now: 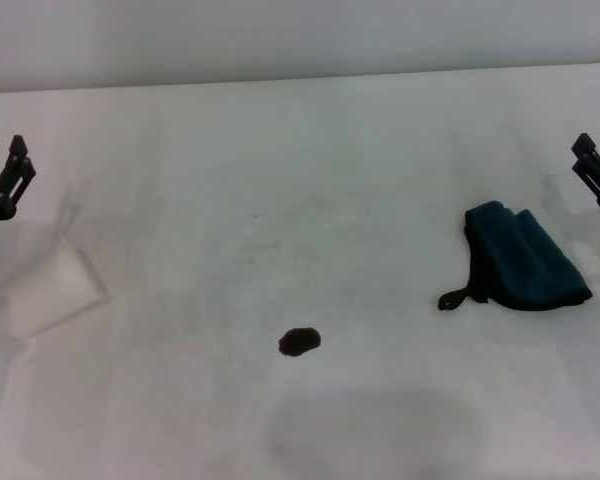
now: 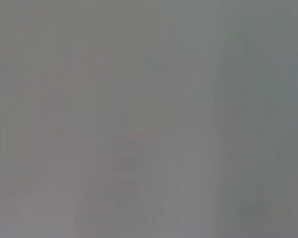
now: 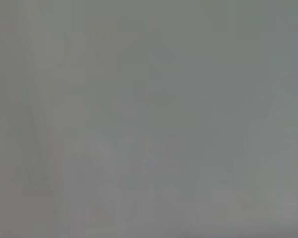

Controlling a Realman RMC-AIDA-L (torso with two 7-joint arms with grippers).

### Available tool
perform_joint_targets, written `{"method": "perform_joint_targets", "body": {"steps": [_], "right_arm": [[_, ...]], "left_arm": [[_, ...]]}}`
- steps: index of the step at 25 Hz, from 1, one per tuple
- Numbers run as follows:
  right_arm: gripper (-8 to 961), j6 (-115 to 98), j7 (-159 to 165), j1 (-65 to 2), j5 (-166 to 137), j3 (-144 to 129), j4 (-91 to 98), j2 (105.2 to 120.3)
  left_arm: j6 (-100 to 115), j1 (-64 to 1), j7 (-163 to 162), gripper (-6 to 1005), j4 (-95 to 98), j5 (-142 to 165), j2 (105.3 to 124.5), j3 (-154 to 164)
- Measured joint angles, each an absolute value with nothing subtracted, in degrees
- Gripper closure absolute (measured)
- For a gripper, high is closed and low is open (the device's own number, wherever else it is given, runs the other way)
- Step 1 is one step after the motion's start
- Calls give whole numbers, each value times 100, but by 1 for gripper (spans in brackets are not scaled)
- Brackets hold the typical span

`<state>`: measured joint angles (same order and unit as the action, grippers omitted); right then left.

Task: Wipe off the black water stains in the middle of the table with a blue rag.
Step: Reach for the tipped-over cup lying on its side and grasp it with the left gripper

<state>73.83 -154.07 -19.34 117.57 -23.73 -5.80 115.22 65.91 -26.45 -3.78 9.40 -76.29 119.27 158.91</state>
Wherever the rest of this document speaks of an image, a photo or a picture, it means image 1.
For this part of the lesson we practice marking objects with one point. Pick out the white paper cup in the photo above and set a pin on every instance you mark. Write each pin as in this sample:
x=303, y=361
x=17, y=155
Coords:
x=55, y=290

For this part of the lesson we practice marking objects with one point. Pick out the black water stain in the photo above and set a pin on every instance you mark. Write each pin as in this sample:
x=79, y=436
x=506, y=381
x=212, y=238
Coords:
x=300, y=342

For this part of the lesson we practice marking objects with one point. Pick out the blue rag with black trim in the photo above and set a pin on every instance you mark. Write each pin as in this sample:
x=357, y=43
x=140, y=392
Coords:
x=525, y=255

